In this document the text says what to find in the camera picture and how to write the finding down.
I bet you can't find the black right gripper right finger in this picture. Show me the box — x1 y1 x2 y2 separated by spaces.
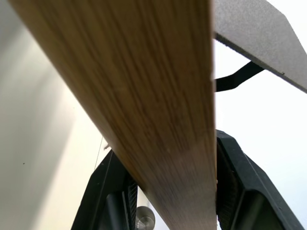
215 129 306 230

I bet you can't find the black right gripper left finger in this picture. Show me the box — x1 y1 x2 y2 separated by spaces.
71 149 139 230

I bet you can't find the wooden board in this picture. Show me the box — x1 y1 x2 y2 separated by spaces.
8 0 218 230

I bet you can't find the round silver metal knob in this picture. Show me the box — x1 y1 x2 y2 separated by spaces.
136 206 157 230

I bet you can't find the grey speckled panel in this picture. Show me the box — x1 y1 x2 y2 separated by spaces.
212 0 307 94

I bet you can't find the black stand strap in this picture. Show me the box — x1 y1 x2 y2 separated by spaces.
214 61 265 92

